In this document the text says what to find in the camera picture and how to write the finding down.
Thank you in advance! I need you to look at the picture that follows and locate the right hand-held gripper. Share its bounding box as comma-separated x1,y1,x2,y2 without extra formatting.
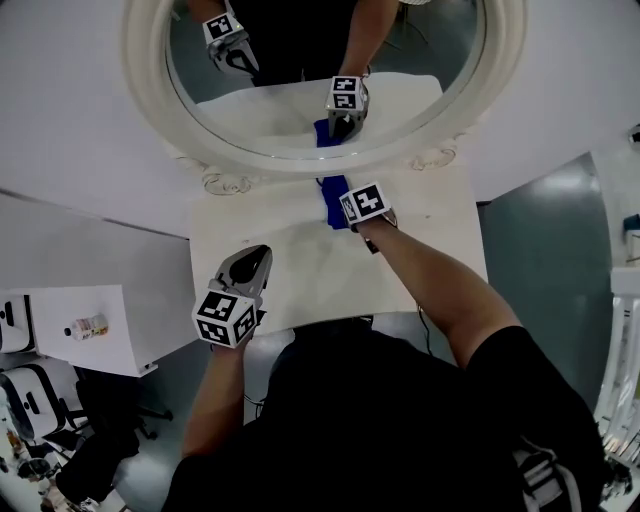
338,182,399,231

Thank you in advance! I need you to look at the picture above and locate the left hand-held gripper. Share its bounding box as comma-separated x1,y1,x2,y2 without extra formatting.
192,245,274,349

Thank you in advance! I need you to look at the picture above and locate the blue cloth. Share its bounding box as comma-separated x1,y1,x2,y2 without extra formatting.
314,174,351,231

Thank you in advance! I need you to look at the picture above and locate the person's left forearm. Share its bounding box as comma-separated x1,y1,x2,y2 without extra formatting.
180,339,249,459

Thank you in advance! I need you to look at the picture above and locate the person's right forearm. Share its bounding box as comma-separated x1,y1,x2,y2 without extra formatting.
357,219,524,371

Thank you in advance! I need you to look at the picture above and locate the white dressing table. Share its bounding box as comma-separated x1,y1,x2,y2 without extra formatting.
188,159,490,336

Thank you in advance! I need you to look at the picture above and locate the oval white-framed mirror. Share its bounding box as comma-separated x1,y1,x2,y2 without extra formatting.
119,0,530,197

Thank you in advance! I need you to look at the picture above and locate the white side table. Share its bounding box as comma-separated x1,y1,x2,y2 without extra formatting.
27,284,160,377

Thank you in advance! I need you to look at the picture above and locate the clear plastic bottle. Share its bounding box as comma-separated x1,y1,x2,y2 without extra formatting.
63,312,110,342

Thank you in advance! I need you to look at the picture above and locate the person's black clothing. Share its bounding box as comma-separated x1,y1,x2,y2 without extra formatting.
167,317,609,512

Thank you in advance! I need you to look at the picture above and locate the white-backed black office chair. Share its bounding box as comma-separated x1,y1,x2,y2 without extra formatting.
0,363,174,501
0,294,37,355

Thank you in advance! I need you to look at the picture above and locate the black cable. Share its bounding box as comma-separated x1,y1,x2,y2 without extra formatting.
416,307,434,356

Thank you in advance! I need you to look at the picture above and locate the white slatted furniture frame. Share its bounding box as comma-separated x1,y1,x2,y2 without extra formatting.
594,267,640,451

